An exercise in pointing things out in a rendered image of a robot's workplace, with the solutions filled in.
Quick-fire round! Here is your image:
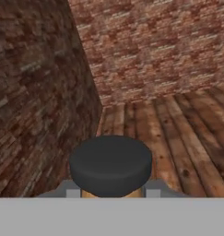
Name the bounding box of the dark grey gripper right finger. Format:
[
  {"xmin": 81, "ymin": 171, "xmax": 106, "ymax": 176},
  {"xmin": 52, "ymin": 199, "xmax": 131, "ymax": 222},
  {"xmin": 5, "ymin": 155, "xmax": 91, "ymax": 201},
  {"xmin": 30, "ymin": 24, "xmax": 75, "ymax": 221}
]
[{"xmin": 145, "ymin": 179, "xmax": 187, "ymax": 198}]

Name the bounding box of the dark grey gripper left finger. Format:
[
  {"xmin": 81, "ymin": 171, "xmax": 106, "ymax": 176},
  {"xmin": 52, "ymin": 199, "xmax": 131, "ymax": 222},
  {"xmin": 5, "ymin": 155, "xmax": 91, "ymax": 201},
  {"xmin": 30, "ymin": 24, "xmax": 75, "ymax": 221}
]
[{"xmin": 39, "ymin": 179, "xmax": 82, "ymax": 198}]

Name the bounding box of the black round stool with wooden base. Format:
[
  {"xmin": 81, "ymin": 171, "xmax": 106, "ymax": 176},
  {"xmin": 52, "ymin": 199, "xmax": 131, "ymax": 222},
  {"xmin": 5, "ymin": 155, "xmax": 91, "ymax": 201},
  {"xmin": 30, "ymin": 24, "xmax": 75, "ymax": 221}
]
[{"xmin": 68, "ymin": 135, "xmax": 153, "ymax": 198}]

